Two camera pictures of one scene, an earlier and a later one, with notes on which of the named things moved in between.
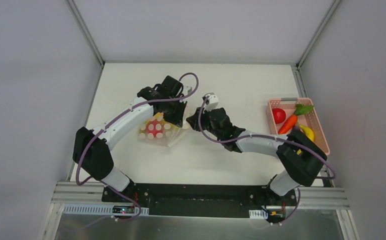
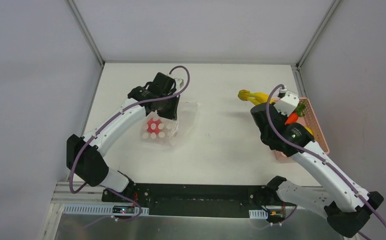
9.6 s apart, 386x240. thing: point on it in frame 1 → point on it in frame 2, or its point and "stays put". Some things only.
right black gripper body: [200, 120] → [277, 100]
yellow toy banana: [308, 132] stays put
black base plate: [197, 200] stays put
